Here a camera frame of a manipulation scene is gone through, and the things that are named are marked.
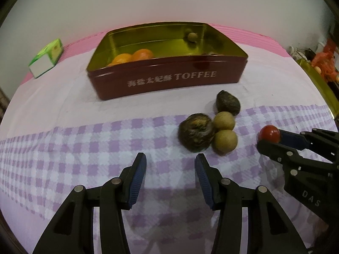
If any dark wrinkled fruit far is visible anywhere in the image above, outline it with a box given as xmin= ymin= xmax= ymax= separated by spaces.
xmin=215 ymin=90 xmax=241 ymax=116

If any dark wrinkled fruit middle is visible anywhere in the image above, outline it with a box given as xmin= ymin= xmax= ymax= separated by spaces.
xmin=178 ymin=113 xmax=215 ymax=152

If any red cherry tomato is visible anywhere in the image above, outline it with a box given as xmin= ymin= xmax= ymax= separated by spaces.
xmin=258 ymin=125 xmax=281 ymax=143

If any large orange mandarin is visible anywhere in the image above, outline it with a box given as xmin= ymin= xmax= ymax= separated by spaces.
xmin=131 ymin=49 xmax=154 ymax=61

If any tan longan far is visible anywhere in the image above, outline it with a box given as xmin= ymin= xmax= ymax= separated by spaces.
xmin=213 ymin=112 xmax=236 ymax=130

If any pink purple checked tablecloth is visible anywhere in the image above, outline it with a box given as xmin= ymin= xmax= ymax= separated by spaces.
xmin=1 ymin=27 xmax=336 ymax=253

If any tan longan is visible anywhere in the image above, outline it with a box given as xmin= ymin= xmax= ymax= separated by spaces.
xmin=213 ymin=130 xmax=238 ymax=154
xmin=213 ymin=112 xmax=236 ymax=130

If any dark wrinkled fruit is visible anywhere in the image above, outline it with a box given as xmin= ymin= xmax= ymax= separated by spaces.
xmin=215 ymin=90 xmax=241 ymax=116
xmin=178 ymin=113 xmax=215 ymax=152

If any tan longan near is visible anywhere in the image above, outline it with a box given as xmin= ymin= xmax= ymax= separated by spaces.
xmin=213 ymin=130 xmax=238 ymax=154

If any red toffee tin box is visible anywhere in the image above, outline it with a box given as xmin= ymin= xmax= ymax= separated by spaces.
xmin=86 ymin=22 xmax=248 ymax=100

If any orange plastic bag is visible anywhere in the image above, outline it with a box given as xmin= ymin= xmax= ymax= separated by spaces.
xmin=311 ymin=38 xmax=338 ymax=82

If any green white tissue pack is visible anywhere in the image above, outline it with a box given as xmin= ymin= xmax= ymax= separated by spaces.
xmin=29 ymin=39 xmax=64 ymax=79

